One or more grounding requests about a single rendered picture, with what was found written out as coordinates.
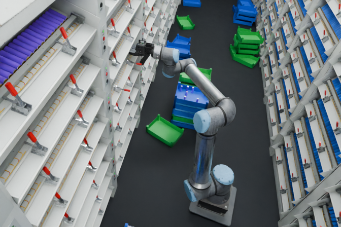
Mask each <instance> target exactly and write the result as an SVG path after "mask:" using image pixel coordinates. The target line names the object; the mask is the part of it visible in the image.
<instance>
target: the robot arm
mask: <svg viewBox="0 0 341 227"><path fill-rule="evenodd" d="M141 41H143V40H139V42H138V43H137V44H136V45H134V44H133V45H132V47H131V49H130V51H129V52H128V54H130V55H132V56H143V58H142V59H141V60H140V63H141V64H142V65H143V64H144V63H145V62H146V60H147V59H148V58H149V56H150V55H151V57H153V58H154V59H158V60H163V69H162V73H163V75H164V76H165V77H167V78H173V77H174V76H175V74H178V73H183V72H184V73H185V74H186V75H188V76H189V78H190V79H191V80H192V81H193V82H194V83H195V85H196V86H197V87H198V88H199V89H200V90H201V92H202V93H203V94H204V96H205V97H206V98H207V99H208V100H209V101H210V103H211V104H212V105H213V106H214V107H212V108H208V109H203V110H201V111H198V112H196V113H195V115H194V117H193V122H194V128H195V130H196V131H197V135H196V144H195V153H194V163H193V172H191V173H190V175H189V179H187V180H184V188H185V191H186V194H187V196H188V198H189V200H190V201H191V202H195V201H199V200H201V199H204V198H207V199H208V200H209V201H210V202H212V203H213V204H217V205H222V204H224V203H226V202H227V201H228V200H229V197H230V188H231V185H232V183H233V180H234V173H233V171H232V170H231V169H230V168H229V167H228V166H226V165H222V164H220V165H217V166H215V167H214V168H213V170H212V171H211V165H212V159H213V153H214V147H215V142H216V136H217V132H218V128H221V127H225V126H227V125H229V124H230V123H231V122H232V121H233V119H234V117H235V114H236V108H235V104H234V102H233V101H232V100H231V99H230V98H229V97H225V96H224V95H223V94H222V93H221V92H220V91H219V90H218V89H217V88H216V87H215V86H214V85H213V84H212V83H211V82H210V80H209V79H208V78H207V77H206V76H205V75H204V74H203V73H202V72H201V71H200V70H199V69H198V68H197V67H196V62H195V60H194V59H193V58H188V59H183V60H179V54H180V52H179V50H178V49H175V48H168V47H162V46H157V45H156V46H154V44H152V43H147V42H146V41H144V43H141Z"/></svg>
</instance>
